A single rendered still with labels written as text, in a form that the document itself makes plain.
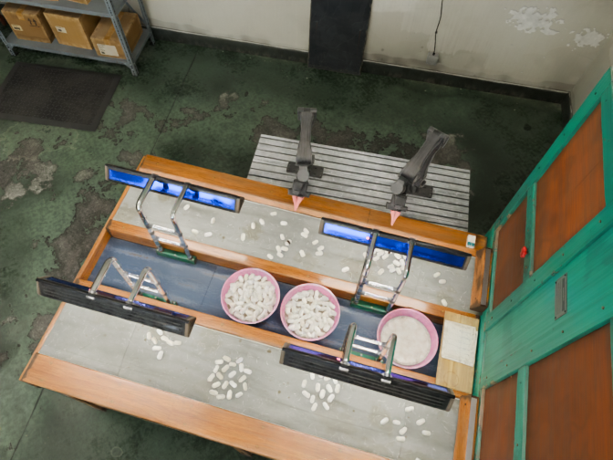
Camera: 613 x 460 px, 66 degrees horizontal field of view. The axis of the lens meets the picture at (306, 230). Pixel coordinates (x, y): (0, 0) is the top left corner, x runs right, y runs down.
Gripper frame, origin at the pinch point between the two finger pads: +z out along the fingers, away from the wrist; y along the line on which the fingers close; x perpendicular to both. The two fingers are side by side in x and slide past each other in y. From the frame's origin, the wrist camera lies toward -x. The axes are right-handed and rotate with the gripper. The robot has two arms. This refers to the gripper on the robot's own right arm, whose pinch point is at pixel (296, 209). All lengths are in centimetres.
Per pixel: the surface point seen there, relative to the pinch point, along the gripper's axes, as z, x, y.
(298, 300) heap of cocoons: 38.4, -15.5, 12.9
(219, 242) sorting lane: 24.0, -5.2, -32.2
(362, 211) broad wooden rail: -4.5, 15.7, 31.1
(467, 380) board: 47, -30, 91
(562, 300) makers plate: -6, -78, 94
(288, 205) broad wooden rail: 1.2, 11.7, -5.5
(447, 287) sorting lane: 19, -1, 78
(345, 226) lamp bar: -3.1, -30.1, 26.0
